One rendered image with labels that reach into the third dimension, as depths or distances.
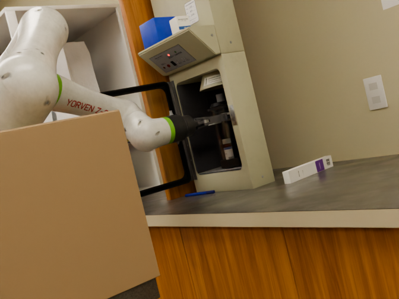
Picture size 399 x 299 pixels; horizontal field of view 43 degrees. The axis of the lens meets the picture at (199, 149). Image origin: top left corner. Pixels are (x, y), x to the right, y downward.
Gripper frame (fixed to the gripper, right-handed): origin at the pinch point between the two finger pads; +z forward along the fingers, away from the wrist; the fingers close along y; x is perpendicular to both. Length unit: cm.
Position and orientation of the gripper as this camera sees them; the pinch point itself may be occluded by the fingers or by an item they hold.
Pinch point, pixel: (223, 117)
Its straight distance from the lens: 185.4
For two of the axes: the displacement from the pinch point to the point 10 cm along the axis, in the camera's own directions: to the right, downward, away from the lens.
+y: -6.1, 1.2, 7.9
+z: 7.6, -2.0, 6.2
